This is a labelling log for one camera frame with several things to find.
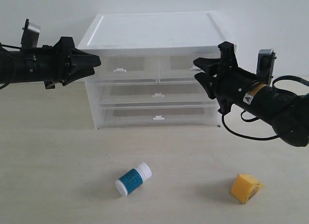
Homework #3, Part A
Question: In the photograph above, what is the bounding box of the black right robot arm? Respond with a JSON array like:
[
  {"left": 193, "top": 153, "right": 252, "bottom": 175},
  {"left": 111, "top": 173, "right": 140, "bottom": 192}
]
[{"left": 193, "top": 42, "right": 309, "bottom": 147}]

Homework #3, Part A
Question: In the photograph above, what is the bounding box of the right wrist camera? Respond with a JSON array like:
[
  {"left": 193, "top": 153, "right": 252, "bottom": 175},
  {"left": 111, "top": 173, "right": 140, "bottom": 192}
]
[{"left": 256, "top": 49, "right": 277, "bottom": 85}]

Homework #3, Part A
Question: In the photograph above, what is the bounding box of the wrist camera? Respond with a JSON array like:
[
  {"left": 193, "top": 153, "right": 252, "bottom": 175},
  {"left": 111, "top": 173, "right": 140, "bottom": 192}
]
[
  {"left": 21, "top": 19, "right": 41, "bottom": 48},
  {"left": 256, "top": 49, "right": 277, "bottom": 85}
]

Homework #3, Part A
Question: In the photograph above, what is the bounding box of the clear middle wide drawer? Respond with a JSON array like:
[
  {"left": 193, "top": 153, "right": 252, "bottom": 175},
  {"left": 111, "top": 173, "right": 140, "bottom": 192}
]
[{"left": 97, "top": 84, "right": 217, "bottom": 104}]

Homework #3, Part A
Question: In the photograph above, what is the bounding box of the white plastic drawer cabinet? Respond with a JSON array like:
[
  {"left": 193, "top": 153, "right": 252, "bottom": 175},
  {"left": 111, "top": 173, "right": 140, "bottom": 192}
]
[{"left": 78, "top": 11, "right": 235, "bottom": 129}]

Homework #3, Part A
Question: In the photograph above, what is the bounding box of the clear bottom wide drawer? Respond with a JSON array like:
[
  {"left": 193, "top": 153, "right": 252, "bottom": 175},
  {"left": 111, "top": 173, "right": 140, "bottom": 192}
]
[{"left": 101, "top": 104, "right": 219, "bottom": 125}]

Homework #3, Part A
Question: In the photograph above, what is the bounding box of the yellow cheese wedge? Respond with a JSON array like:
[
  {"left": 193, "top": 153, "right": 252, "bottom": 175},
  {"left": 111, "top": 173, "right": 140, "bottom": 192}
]
[{"left": 230, "top": 174, "right": 264, "bottom": 204}]

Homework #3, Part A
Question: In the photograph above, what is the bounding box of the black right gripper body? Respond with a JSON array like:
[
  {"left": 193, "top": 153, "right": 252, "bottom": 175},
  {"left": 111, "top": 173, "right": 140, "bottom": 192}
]
[{"left": 214, "top": 41, "right": 266, "bottom": 114}]

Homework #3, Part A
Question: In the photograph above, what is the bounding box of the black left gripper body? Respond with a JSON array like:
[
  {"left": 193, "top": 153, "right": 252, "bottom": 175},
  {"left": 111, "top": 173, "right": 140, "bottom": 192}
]
[{"left": 23, "top": 37, "right": 75, "bottom": 89}]

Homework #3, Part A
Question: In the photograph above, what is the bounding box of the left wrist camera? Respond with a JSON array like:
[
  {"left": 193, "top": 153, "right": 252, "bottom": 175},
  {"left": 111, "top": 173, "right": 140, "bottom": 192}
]
[{"left": 21, "top": 19, "right": 41, "bottom": 48}]

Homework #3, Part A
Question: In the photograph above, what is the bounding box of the white blue pill bottle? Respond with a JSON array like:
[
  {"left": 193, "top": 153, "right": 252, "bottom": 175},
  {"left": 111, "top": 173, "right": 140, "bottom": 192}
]
[{"left": 115, "top": 162, "right": 152, "bottom": 196}]

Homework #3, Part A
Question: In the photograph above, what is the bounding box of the clear wide drawer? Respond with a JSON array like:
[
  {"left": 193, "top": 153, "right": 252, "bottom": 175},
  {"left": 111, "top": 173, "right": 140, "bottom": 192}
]
[
  {"left": 97, "top": 84, "right": 217, "bottom": 104},
  {"left": 101, "top": 104, "right": 219, "bottom": 125}
]

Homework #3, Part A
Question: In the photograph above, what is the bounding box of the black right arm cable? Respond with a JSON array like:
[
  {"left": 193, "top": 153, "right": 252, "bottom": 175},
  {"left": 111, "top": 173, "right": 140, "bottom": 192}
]
[{"left": 221, "top": 75, "right": 309, "bottom": 140}]

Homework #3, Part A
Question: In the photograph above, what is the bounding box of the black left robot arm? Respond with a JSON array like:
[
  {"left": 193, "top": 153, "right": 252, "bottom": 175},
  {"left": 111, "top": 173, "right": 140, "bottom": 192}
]
[{"left": 0, "top": 37, "right": 101, "bottom": 89}]

